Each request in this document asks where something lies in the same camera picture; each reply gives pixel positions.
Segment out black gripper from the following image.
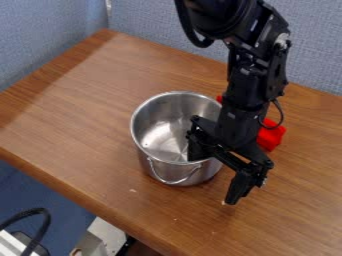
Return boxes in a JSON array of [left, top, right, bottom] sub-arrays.
[[185, 100, 274, 205]]

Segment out red star-shaped block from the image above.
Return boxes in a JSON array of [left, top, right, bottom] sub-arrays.
[[215, 95, 286, 151]]

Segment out metal pot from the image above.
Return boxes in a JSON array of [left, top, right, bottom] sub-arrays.
[[129, 91, 221, 186]]

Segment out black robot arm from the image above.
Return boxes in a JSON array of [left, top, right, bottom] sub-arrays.
[[173, 0, 291, 205]]

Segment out white object under table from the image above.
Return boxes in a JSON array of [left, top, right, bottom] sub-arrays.
[[68, 217, 125, 256]]

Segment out black and white equipment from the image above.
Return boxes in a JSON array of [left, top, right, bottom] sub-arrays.
[[0, 208, 52, 256]]

